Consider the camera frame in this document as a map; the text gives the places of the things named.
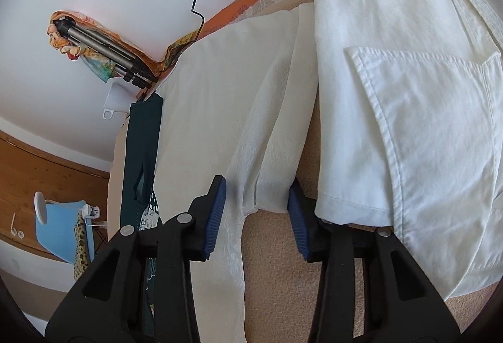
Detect colourful patterned scarf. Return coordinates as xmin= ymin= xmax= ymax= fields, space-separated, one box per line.
xmin=47 ymin=11 xmax=201 ymax=86

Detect white cup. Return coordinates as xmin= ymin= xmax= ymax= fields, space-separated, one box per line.
xmin=103 ymin=83 xmax=132 ymax=119

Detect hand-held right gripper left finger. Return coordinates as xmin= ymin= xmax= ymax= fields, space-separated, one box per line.
xmin=45 ymin=175 xmax=228 ymax=343

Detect white textured garment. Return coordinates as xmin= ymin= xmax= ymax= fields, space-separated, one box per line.
xmin=155 ymin=5 xmax=319 ymax=343

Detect white folded shirt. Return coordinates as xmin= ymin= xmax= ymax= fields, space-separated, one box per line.
xmin=310 ymin=0 xmax=503 ymax=302

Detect folded grey tripod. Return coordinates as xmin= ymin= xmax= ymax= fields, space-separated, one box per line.
xmin=53 ymin=17 xmax=158 ymax=88

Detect beige blanket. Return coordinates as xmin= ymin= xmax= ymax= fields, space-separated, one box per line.
xmin=108 ymin=0 xmax=500 ymax=343

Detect teal printed garment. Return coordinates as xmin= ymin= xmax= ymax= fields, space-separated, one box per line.
xmin=118 ymin=93 xmax=166 ymax=343

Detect wooden door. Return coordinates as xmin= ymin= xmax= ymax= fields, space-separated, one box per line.
xmin=0 ymin=131 xmax=111 ymax=261

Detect light blue cloth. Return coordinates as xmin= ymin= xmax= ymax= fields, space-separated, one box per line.
xmin=33 ymin=197 xmax=95 ymax=263

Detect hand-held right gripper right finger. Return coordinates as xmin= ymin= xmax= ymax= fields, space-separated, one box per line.
xmin=287 ymin=178 xmax=460 ymax=343

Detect leopard print cloth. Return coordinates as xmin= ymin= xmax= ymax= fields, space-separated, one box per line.
xmin=73 ymin=205 xmax=96 ymax=281

